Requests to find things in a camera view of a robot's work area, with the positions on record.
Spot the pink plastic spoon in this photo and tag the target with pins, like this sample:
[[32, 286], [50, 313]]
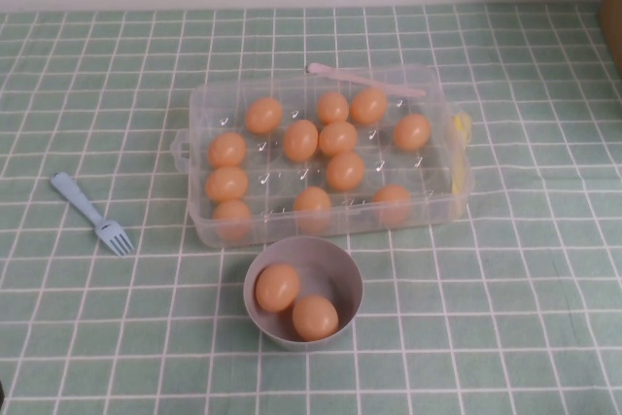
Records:
[[317, 68]]

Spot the green checked tablecloth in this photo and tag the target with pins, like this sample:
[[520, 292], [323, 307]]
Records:
[[486, 313]]

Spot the light blue plastic fork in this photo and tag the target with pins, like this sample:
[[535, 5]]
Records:
[[114, 240]]

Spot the yellow plastic knife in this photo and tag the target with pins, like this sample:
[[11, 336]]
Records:
[[464, 126]]

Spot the grey round bowl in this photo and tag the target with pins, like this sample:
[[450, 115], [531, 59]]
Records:
[[335, 279]]

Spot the clear plastic egg box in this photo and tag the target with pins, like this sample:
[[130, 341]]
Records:
[[272, 174]]

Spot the orange plastic egg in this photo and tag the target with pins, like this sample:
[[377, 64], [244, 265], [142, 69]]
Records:
[[227, 149], [369, 106], [277, 287], [412, 131], [333, 107], [263, 115], [338, 138], [392, 203], [300, 140], [231, 218], [345, 170], [312, 207], [315, 318], [226, 183]]

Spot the brown cardboard box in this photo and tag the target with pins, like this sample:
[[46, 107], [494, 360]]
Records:
[[613, 2]]

